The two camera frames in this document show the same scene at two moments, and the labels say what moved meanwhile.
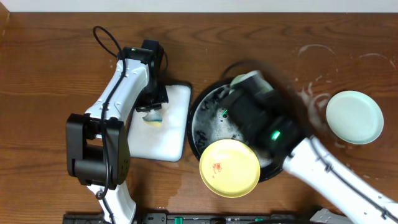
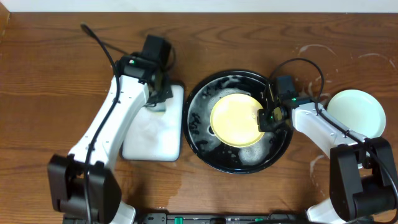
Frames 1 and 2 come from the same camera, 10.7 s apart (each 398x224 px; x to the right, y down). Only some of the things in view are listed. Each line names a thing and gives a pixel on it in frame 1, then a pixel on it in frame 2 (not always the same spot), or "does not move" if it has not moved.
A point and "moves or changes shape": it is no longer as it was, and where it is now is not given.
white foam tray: x=166 y=142 does not move
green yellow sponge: x=153 y=117 moves or changes shape
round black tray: x=209 y=124 → x=196 y=121
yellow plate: x=229 y=168 moves or changes shape
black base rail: x=201 y=218 does not move
